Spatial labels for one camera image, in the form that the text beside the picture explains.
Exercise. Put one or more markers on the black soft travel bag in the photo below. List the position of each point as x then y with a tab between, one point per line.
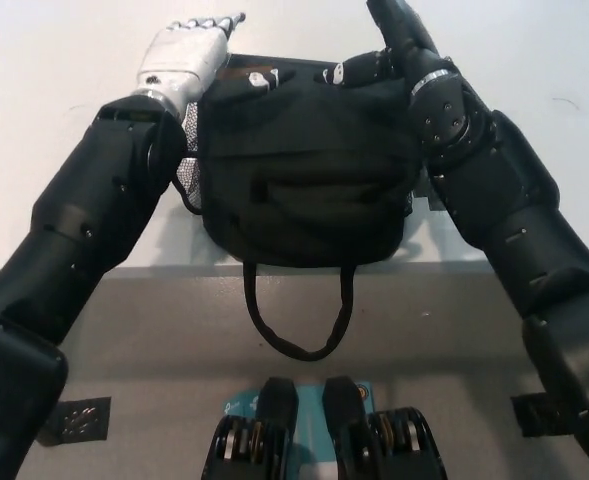
304	165

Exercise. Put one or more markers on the black tape patch on desk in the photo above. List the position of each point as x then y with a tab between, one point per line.
428	197

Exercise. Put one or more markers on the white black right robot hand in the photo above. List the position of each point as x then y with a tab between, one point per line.
404	40

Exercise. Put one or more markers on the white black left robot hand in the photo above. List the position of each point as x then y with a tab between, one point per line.
184	60

